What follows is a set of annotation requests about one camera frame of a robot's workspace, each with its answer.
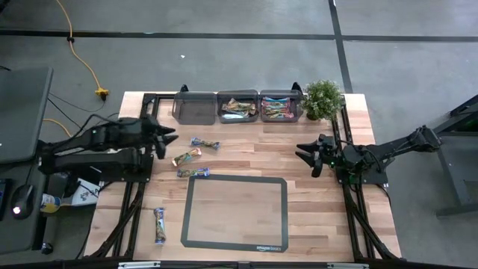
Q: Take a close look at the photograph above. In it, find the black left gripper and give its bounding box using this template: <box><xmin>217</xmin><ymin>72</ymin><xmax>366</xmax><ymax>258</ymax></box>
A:
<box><xmin>141</xmin><ymin>115</ymin><xmax>180</xmax><ymax>161</ymax></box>

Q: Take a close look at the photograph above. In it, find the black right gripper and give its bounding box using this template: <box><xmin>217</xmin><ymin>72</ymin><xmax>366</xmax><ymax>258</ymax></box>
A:
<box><xmin>294</xmin><ymin>133</ymin><xmax>339</xmax><ymax>179</ymax></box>

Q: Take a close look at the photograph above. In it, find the grey translucent plastic bin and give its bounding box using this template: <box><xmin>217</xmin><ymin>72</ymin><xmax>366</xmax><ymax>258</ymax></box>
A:
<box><xmin>171</xmin><ymin>91</ymin><xmax>218</xmax><ymax>126</ymax></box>
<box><xmin>216</xmin><ymin>89</ymin><xmax>261</xmax><ymax>125</ymax></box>
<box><xmin>259</xmin><ymin>88</ymin><xmax>303</xmax><ymax>124</ymax></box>

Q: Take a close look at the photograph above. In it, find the green potted plant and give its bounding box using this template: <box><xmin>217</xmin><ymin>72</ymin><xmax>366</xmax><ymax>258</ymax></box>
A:
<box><xmin>299</xmin><ymin>79</ymin><xmax>345</xmax><ymax>121</ymax></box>

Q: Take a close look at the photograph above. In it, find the translucent baking mat black border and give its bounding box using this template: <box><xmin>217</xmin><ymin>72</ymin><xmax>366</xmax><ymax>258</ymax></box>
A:
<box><xmin>180</xmin><ymin>173</ymin><xmax>289</xmax><ymax>253</ymax></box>

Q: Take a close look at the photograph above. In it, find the white printed box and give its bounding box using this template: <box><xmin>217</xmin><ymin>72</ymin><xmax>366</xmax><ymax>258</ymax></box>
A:
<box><xmin>69</xmin><ymin>178</ymin><xmax>102</xmax><ymax>208</ymax></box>

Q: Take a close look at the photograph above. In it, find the white and yellow bottle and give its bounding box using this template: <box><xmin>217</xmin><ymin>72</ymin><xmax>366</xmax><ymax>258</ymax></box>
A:
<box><xmin>40</xmin><ymin>193</ymin><xmax>72</xmax><ymax>214</ymax></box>

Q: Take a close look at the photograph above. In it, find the black metal stand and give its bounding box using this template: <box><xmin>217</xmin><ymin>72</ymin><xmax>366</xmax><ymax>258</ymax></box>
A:
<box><xmin>432</xmin><ymin>93</ymin><xmax>478</xmax><ymax>219</ymax></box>

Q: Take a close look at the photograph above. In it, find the grey flat slab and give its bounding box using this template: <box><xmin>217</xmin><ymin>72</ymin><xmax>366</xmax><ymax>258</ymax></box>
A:
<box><xmin>0</xmin><ymin>67</ymin><xmax>54</xmax><ymax>164</ymax></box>

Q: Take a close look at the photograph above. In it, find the black computer mouse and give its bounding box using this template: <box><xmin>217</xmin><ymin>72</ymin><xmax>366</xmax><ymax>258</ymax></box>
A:
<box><xmin>10</xmin><ymin>183</ymin><xmax>35</xmax><ymax>220</ymax></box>

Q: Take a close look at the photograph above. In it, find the black flat device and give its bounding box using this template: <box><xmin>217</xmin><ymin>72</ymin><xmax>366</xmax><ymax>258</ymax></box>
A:
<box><xmin>0</xmin><ymin>178</ymin><xmax>14</xmax><ymax>221</ymax></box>

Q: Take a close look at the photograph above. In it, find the grey side desk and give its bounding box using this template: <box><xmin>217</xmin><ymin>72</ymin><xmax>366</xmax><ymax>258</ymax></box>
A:
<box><xmin>0</xmin><ymin>157</ymin><xmax>51</xmax><ymax>256</ymax></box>

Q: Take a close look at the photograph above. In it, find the black aluminium rig frame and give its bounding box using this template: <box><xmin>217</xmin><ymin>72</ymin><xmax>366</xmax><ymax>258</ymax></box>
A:
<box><xmin>84</xmin><ymin>81</ymin><xmax>404</xmax><ymax>269</ymax></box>

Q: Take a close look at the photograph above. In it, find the yellow extension cable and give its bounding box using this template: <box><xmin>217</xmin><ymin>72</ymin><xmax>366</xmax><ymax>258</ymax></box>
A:
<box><xmin>43</xmin><ymin>118</ymin><xmax>74</xmax><ymax>137</ymax></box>
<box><xmin>55</xmin><ymin>0</ymin><xmax>111</xmax><ymax>102</ymax></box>

